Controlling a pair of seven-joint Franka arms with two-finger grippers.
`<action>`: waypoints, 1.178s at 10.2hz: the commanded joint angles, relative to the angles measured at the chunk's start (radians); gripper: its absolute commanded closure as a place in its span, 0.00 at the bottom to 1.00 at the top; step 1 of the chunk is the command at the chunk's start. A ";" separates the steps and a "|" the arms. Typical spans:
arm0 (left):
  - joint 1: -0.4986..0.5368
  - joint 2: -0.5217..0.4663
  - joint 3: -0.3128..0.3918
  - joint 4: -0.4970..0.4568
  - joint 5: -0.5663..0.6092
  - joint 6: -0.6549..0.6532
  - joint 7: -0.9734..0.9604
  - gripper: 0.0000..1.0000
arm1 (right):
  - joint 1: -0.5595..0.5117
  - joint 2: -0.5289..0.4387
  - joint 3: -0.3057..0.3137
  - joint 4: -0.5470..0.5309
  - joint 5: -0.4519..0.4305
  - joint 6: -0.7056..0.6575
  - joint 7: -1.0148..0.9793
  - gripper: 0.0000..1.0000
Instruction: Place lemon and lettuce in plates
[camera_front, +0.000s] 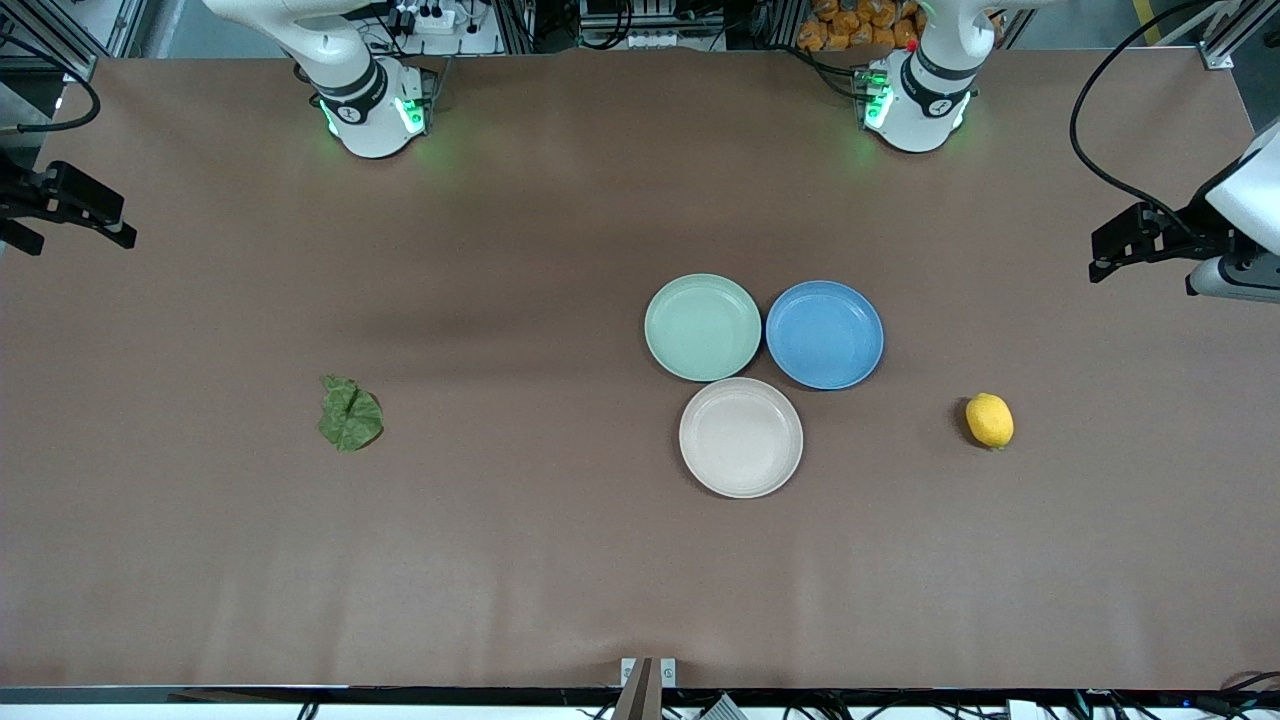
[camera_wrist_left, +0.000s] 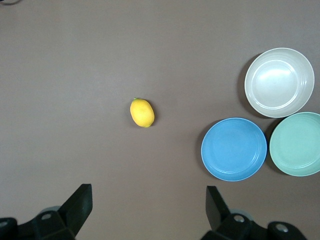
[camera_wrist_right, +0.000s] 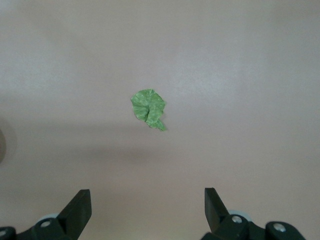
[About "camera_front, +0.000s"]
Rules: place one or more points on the green lettuce leaf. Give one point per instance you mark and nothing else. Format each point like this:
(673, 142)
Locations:
(350, 415)

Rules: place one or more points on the light green plate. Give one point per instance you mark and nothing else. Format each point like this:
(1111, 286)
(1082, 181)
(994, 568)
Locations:
(703, 327)

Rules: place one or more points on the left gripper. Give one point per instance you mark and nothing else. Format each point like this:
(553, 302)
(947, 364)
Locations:
(1184, 233)

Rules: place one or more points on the bag of orange items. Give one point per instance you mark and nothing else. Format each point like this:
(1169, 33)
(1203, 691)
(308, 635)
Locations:
(850, 25)

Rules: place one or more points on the black and white electronics rack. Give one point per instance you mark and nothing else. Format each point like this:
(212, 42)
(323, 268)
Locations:
(650, 20)

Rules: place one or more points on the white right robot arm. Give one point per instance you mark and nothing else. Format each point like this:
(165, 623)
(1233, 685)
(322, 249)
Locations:
(350, 60)

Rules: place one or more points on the beige plate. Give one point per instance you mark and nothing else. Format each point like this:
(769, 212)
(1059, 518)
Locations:
(741, 437)

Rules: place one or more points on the aluminium frame profile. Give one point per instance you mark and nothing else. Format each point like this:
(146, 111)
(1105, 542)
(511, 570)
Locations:
(60, 35)
(1222, 50)

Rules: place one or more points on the yellow lemon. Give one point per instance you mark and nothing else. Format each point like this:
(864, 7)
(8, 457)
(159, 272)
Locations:
(989, 420)

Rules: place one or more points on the blue plate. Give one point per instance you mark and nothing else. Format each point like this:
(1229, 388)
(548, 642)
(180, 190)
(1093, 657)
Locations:
(824, 335)

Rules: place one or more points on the metal table edge bracket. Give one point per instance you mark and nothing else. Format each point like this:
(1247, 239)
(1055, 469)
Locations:
(648, 675)

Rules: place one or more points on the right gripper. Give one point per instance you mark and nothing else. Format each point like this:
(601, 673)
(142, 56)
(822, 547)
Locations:
(22, 196)

